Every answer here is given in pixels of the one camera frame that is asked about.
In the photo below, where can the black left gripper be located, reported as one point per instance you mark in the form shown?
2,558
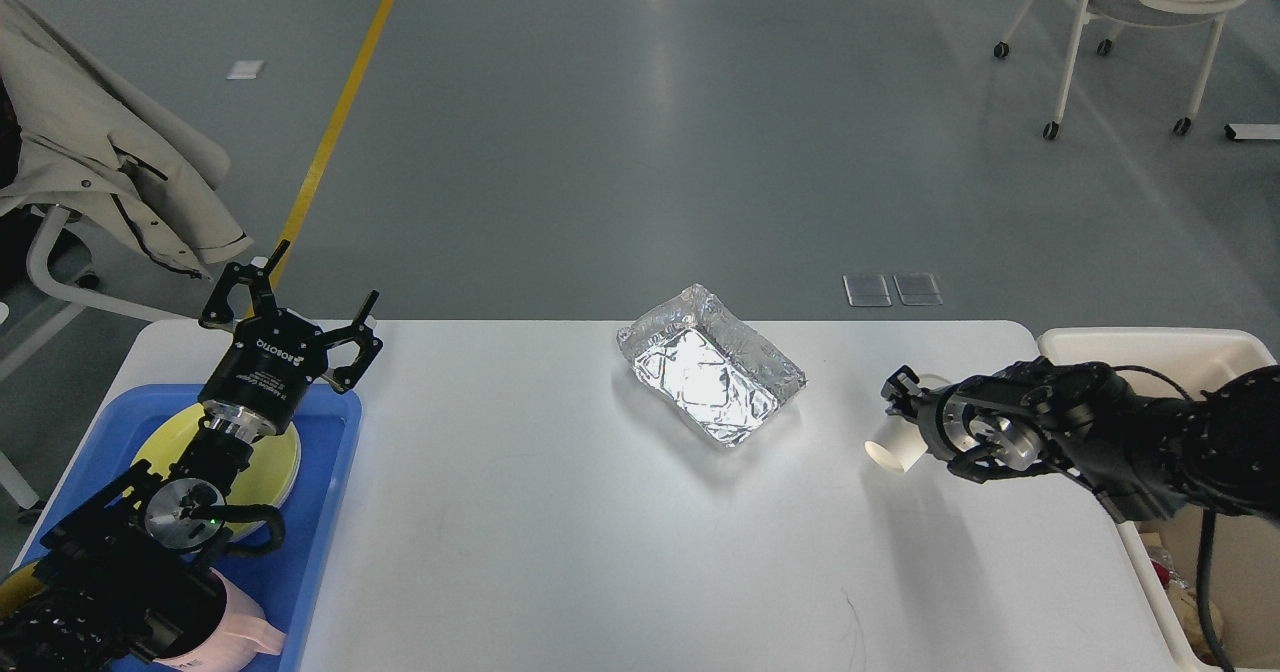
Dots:
265,372

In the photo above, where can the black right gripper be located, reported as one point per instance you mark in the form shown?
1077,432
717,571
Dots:
943,422

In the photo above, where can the white paper cup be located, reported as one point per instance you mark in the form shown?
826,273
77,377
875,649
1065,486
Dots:
899,444

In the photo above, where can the yellow plastic plate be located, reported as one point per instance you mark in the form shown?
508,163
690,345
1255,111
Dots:
257,485

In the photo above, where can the aluminium foil tray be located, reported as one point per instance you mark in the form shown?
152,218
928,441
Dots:
721,374
1167,569

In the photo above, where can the pink mug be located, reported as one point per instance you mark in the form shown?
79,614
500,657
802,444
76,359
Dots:
241,634

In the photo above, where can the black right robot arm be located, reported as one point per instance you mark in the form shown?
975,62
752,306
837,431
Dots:
1141,458

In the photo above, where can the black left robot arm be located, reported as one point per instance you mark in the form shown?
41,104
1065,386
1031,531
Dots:
131,571

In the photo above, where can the pale green plate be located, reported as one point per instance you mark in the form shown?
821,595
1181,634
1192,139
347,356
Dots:
289,448

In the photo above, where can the blue plastic tray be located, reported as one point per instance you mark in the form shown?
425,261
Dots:
285,583

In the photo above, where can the beige jacket on chair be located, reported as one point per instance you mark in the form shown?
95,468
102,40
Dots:
78,134

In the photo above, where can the teal yellow mug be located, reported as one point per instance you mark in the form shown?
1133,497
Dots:
17,588

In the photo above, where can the beige plastic bin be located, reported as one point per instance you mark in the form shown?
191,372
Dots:
1245,558

